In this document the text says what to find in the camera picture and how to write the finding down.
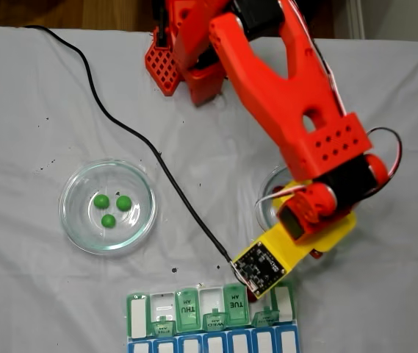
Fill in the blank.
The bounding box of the black camera circuit board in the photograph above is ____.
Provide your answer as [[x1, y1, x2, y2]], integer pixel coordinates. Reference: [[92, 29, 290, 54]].
[[231, 241, 289, 298]]

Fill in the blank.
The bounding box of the weekly pill organizer box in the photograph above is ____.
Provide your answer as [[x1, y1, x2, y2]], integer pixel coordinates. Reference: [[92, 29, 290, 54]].
[[126, 279, 300, 353]]

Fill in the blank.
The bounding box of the white red servo wire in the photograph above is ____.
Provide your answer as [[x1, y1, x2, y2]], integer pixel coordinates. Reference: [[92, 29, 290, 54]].
[[254, 21, 404, 221]]

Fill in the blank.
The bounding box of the black camera cable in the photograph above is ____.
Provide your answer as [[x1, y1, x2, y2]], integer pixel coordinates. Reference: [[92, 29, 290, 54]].
[[24, 24, 237, 264]]

